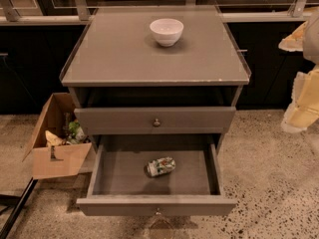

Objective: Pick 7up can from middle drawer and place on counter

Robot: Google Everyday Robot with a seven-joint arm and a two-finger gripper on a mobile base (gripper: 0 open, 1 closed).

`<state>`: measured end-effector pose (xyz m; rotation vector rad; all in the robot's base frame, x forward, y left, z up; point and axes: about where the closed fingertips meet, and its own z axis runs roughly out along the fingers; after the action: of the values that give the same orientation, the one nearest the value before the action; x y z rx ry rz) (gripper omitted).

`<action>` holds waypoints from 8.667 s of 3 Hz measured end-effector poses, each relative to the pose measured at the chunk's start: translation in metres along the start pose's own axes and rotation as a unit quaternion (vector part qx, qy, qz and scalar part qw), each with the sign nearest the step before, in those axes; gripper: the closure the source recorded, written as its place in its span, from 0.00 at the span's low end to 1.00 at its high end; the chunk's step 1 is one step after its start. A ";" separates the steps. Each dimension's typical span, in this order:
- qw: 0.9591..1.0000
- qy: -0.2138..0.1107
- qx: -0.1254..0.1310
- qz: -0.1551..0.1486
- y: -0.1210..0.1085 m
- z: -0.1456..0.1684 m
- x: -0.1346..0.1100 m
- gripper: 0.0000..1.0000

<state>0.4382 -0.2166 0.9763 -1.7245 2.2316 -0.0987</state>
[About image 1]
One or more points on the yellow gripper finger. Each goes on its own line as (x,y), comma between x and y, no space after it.
(304,108)
(294,42)

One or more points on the green white 7up can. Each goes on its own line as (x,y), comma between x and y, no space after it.
(161,166)

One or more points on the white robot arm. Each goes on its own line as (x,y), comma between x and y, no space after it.
(311,39)

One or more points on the brass top drawer knob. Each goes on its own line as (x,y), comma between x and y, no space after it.
(156,123)

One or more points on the grey drawer cabinet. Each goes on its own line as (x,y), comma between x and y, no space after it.
(119,64)

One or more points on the open grey middle drawer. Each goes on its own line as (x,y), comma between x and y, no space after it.
(121,186)

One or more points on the closed grey top drawer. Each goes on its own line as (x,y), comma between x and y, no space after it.
(140,120)

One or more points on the white ceramic bowl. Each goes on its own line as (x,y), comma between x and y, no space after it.
(166,31)

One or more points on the green snack bag in box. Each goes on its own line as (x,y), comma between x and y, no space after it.
(76,134)

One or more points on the brown cardboard box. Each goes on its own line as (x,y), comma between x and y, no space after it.
(58,161)

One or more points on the crumpled beige paper in box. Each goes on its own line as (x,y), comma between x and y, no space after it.
(52,139)

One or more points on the black metal floor bar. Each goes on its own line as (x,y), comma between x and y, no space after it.
(16,203)

